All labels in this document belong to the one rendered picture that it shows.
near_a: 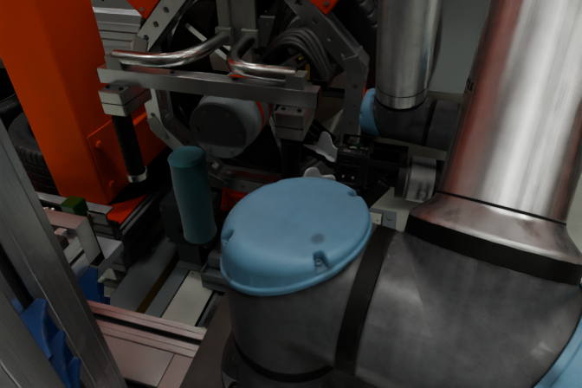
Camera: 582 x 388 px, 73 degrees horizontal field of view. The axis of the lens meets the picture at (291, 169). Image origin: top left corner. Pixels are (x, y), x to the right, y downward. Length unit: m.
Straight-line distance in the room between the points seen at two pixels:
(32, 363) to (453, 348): 0.25
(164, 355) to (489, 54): 0.53
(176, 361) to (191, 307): 0.87
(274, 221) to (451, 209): 0.12
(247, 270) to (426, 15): 0.36
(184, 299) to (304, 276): 1.25
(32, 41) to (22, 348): 0.84
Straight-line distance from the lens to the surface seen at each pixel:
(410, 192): 0.67
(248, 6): 0.85
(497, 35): 0.32
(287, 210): 0.30
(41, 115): 1.17
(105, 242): 1.23
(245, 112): 0.80
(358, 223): 0.29
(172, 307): 1.49
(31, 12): 1.03
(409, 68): 0.55
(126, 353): 0.64
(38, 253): 0.36
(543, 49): 0.30
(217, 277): 1.42
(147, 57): 0.77
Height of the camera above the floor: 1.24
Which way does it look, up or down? 35 degrees down
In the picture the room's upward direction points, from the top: straight up
